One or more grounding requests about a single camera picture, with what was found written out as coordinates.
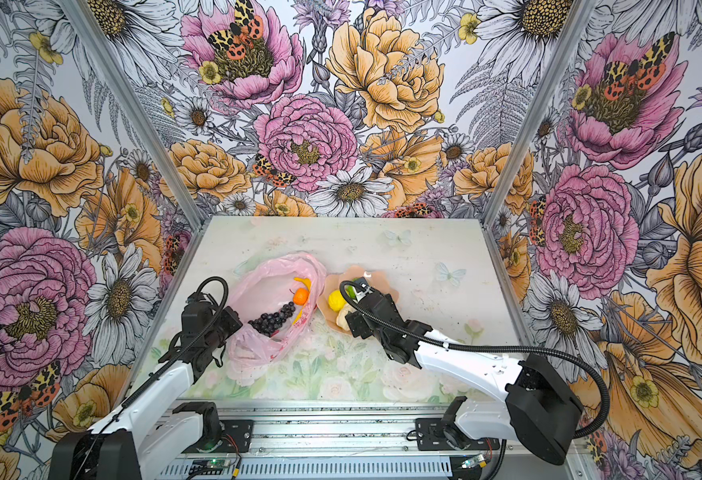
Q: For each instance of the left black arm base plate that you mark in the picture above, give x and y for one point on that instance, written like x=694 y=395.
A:
x=237 y=436

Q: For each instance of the yellow fake lemon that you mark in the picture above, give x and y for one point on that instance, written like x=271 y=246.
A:
x=336 y=301

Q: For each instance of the green circuit board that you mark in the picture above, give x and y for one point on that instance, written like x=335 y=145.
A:
x=209 y=467
x=478 y=461

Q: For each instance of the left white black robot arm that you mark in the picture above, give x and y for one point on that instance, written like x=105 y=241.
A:
x=146 y=431

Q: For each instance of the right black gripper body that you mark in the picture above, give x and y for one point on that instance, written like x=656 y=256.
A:
x=364 y=330

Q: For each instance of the black fake grape bunch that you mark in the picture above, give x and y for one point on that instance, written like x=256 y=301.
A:
x=269 y=324

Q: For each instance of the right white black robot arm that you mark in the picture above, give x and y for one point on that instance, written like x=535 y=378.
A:
x=532 y=405

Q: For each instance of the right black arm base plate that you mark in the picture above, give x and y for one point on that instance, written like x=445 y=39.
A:
x=434 y=434

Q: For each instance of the aluminium mounting rail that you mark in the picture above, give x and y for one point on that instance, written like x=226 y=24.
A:
x=311 y=430

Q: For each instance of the left green circuit board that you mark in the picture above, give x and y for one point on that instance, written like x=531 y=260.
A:
x=209 y=467

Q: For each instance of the white slotted cable duct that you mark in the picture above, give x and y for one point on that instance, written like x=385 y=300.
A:
x=406 y=467

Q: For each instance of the right aluminium corner post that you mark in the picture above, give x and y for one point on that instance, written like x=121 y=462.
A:
x=566 y=48

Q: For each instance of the pink plastic bag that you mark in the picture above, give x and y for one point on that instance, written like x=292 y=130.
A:
x=275 y=303

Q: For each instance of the orange fake tangerine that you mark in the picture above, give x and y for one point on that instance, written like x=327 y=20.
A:
x=301 y=296

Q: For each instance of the left aluminium corner post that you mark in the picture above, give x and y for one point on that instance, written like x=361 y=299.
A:
x=95 y=42

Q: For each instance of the aluminium corner post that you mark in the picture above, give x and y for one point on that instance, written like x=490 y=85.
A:
x=95 y=42
x=566 y=48

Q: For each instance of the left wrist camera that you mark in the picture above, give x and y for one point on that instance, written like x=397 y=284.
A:
x=195 y=297

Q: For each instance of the yellow fake banana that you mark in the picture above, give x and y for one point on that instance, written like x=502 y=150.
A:
x=306 y=282

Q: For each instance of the right green circuit board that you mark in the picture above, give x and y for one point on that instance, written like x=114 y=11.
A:
x=478 y=461

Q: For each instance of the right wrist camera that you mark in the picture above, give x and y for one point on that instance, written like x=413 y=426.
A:
x=360 y=288

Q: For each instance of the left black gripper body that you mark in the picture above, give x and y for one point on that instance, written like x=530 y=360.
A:
x=225 y=326

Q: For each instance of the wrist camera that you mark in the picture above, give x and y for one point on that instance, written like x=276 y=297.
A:
x=195 y=297
x=360 y=288

